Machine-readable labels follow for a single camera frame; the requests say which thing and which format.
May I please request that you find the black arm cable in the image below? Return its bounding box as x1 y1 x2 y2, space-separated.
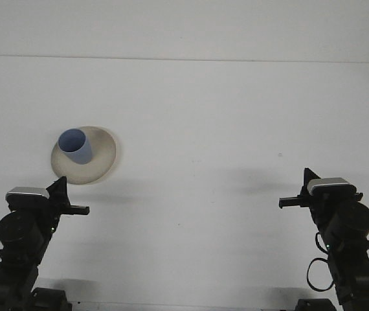
306 231 369 311

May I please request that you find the pale round plate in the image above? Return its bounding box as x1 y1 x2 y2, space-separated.
50 125 122 186

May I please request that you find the pale blue cup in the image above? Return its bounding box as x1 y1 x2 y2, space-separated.
57 128 93 165

